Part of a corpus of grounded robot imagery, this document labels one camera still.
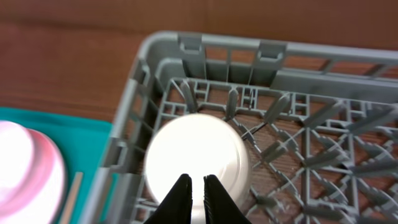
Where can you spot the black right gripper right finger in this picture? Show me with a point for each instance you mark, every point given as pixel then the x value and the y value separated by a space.
pixel 219 206

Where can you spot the teal plastic tray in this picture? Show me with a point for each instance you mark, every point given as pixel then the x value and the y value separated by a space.
pixel 81 142

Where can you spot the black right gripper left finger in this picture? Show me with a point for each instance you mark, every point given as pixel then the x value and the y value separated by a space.
pixel 176 207

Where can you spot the pink plate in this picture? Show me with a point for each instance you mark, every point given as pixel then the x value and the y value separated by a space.
pixel 41 196

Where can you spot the pink bowl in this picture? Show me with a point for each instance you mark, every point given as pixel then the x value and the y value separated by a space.
pixel 28 159

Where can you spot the white bowl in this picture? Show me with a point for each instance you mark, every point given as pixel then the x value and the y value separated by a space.
pixel 197 145

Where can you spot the grey dishwasher rack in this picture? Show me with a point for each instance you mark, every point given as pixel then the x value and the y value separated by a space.
pixel 319 123

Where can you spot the left wooden chopstick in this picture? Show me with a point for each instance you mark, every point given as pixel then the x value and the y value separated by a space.
pixel 71 199

